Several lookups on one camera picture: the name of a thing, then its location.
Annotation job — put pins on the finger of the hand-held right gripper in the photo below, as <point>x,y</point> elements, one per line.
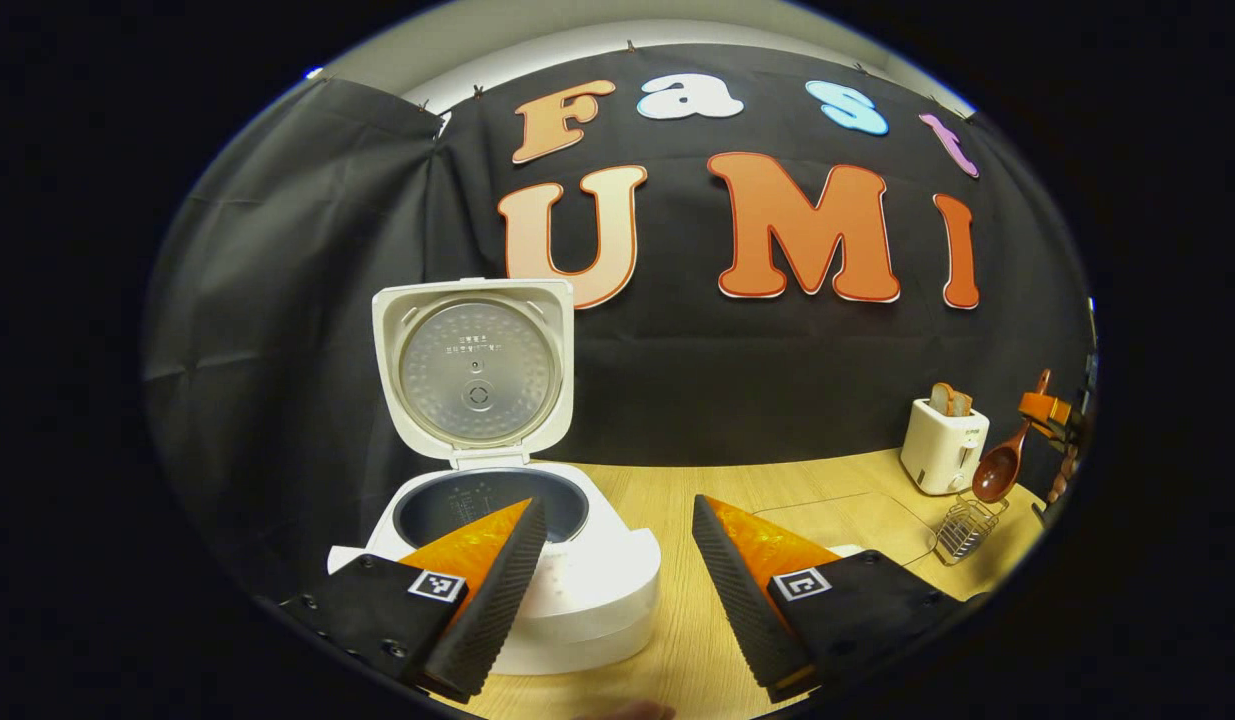
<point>1042,408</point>

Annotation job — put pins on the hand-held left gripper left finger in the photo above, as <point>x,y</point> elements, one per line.
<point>497,610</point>

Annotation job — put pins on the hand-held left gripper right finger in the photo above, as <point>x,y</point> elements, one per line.
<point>742,610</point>

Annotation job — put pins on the brown wooden spoon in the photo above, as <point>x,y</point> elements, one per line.
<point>995,478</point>

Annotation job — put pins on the white rice cooker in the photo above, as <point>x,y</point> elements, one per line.
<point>587,600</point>

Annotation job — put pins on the brown toast slice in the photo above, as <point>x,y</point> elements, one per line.
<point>941,400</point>
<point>962,405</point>

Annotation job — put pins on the white toaster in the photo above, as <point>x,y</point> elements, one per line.
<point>939,450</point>

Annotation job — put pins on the clear plastic container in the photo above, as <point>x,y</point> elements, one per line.
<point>837,515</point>

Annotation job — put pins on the black backdrop cloth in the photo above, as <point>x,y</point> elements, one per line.
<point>677,380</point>

